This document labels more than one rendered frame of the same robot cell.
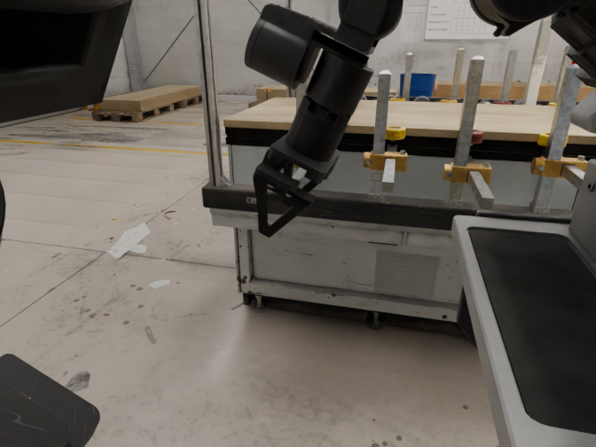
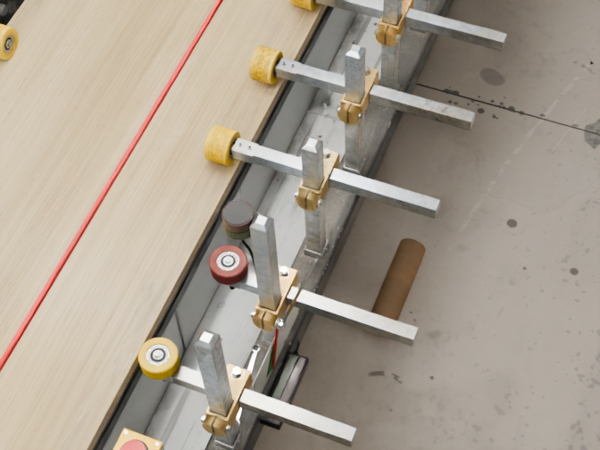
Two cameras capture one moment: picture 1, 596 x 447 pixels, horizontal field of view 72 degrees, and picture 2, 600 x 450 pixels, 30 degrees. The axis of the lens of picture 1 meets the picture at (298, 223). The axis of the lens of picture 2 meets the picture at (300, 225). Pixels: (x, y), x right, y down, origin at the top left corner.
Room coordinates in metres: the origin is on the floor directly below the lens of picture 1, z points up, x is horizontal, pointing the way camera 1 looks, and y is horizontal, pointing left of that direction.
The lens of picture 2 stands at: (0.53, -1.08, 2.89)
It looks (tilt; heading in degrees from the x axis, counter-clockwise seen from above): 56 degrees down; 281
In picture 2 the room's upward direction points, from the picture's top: 4 degrees counter-clockwise
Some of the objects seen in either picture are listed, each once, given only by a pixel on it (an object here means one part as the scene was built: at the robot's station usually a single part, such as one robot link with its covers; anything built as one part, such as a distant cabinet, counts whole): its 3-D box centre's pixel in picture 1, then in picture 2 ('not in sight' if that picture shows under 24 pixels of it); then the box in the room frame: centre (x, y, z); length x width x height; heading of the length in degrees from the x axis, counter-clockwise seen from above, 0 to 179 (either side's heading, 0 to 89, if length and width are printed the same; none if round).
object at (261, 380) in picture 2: not in sight; (279, 344); (0.81, -2.17, 0.75); 0.26 x 0.01 x 0.10; 77
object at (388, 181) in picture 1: (389, 165); not in sight; (1.24, -0.29, 0.83); 0.43 x 0.03 x 0.04; 167
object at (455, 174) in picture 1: (466, 173); not in sight; (1.23, -0.52, 0.81); 0.14 x 0.06 x 0.05; 77
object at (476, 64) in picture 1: (464, 141); not in sight; (1.23, -0.50, 0.90); 0.04 x 0.04 x 0.48; 77
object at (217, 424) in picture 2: not in sight; (227, 401); (0.88, -1.98, 0.84); 0.14 x 0.06 x 0.05; 77
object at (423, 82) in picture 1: (416, 97); not in sight; (6.69, -1.86, 0.36); 0.59 x 0.57 x 0.73; 167
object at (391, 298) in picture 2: not in sight; (395, 287); (0.59, -2.76, 0.04); 0.30 x 0.08 x 0.08; 77
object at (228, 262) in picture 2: not in sight; (229, 273); (0.92, -2.27, 0.85); 0.08 x 0.08 x 0.11
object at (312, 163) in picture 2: not in sight; (314, 209); (0.77, -2.45, 0.87); 0.04 x 0.04 x 0.48; 77
